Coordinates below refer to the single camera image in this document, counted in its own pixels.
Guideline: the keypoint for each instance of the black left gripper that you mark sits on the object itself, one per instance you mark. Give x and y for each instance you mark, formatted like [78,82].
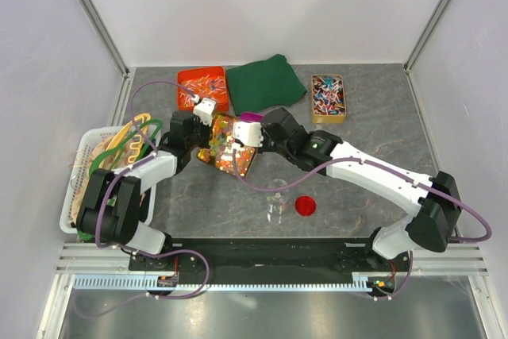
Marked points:
[207,129]

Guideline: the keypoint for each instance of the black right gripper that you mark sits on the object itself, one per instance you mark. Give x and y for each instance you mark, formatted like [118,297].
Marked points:
[265,146]

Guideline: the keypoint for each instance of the magenta plastic scoop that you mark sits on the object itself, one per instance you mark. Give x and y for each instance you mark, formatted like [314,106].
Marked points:
[251,117]

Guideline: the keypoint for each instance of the gold tin with star candies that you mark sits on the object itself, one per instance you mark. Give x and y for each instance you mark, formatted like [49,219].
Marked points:
[224,153]

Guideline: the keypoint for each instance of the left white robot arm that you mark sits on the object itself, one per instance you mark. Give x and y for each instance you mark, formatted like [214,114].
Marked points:
[111,206]

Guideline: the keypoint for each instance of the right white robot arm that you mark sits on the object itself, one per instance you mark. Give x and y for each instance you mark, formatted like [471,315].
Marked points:
[428,201]

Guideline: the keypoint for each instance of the folded green cloth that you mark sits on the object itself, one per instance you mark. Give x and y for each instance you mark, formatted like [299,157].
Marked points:
[262,84]

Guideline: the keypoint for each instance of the orange plastic candy box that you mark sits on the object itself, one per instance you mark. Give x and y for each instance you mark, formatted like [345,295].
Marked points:
[205,82]

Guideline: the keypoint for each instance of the gold tin with lollipops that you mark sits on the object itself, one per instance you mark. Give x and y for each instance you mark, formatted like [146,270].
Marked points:
[328,102]

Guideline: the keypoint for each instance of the clear glass jar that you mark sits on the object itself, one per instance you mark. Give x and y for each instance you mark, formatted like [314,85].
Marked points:
[277,203]

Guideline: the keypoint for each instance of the red jar lid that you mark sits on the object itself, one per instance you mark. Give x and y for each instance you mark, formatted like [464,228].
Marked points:
[305,205]

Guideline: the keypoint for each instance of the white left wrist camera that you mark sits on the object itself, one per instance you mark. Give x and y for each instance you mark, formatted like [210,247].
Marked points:
[204,109]

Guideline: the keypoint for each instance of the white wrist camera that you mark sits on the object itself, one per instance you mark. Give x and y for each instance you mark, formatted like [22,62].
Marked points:
[248,134]
[204,109]

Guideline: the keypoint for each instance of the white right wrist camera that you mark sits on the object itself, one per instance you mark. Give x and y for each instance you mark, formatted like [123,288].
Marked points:
[248,134]

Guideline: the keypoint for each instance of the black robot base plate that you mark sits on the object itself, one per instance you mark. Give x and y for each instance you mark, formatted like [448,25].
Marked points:
[341,255]

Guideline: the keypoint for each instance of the blue slotted cable duct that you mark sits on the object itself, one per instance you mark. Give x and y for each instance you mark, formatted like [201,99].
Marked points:
[358,283]

